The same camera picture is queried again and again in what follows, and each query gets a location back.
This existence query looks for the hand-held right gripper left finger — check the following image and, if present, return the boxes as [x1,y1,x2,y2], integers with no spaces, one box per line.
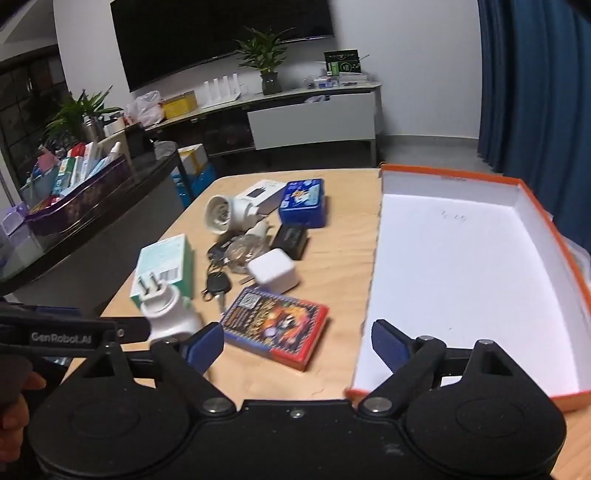
[81,322,236,416]

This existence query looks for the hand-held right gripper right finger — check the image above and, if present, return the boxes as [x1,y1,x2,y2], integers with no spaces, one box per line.
[358,318,525,415]

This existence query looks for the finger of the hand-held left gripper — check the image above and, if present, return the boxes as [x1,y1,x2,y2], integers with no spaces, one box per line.
[117,318,153,343]

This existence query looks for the white lamp socket plug adapter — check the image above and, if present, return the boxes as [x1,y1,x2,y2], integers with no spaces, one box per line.
[205,194,259,232]
[139,271,204,344]

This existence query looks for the black key fob with keys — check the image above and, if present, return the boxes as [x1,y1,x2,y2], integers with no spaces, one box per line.
[201,237,236,315]

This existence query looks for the colourful red card box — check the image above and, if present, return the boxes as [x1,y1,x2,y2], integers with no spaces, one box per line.
[218,286,330,372]

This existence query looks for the teal and white carton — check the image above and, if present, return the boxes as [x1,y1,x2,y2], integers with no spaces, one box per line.
[129,233,195,308]

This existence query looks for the white cube charger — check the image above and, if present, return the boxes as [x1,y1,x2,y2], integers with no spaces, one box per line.
[240,248,298,295]

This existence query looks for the clear glass perfume bottle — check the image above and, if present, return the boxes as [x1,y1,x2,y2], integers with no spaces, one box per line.
[226,220,273,273]

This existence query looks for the small black case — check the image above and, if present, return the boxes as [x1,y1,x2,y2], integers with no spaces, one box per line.
[270,224,310,260]

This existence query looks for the white charger box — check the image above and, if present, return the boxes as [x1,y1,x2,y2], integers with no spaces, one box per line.
[233,179,287,217]

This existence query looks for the blue tin box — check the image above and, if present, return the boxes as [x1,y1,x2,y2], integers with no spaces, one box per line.
[278,179,329,229]

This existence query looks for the person's left hand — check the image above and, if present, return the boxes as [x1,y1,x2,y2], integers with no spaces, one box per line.
[0,371,47,462]

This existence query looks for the black counter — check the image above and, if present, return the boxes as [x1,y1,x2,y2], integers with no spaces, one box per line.
[0,148,185,315]

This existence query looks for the lilac box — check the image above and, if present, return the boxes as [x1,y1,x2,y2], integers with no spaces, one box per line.
[0,203,32,273]

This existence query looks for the purple patterned tray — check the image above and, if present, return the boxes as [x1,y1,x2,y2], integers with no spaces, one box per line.
[21,154,132,238]

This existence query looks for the blue bag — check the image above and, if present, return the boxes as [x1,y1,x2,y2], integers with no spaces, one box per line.
[172,164,218,206]

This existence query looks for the row of small packets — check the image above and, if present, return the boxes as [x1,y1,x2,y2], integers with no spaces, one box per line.
[21,141,125,204]

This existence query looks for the white and yellow carton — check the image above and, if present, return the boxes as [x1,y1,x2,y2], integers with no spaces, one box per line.
[178,144,209,175]

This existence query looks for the white plastic bag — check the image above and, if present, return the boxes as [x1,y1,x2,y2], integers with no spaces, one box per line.
[126,91,164,126]

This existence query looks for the leafy green houseplant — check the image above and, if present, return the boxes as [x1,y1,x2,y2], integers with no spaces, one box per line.
[44,88,123,139]

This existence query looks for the yellow box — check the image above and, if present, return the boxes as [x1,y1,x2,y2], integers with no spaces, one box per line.
[161,91,199,120]

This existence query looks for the dark glass cabinet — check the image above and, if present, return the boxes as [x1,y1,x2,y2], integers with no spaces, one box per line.
[0,46,70,208]

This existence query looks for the white router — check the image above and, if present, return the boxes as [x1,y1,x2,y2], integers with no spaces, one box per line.
[201,78,243,109]

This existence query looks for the tv stand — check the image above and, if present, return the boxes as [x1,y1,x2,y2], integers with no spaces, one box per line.
[139,80,384,169]

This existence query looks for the clear plastic organizer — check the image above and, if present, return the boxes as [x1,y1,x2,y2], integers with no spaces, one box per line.
[307,71,377,89]

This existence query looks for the bamboo plant in dark vase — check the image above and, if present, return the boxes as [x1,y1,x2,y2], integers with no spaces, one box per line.
[233,25,296,96]

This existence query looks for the green and black box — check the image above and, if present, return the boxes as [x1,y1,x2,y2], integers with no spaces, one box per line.
[324,48,362,77]

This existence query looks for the blue curtain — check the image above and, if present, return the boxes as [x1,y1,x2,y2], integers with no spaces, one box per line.
[475,0,591,208]

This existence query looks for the black television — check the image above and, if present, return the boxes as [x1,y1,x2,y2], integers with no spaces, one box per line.
[110,0,335,93]

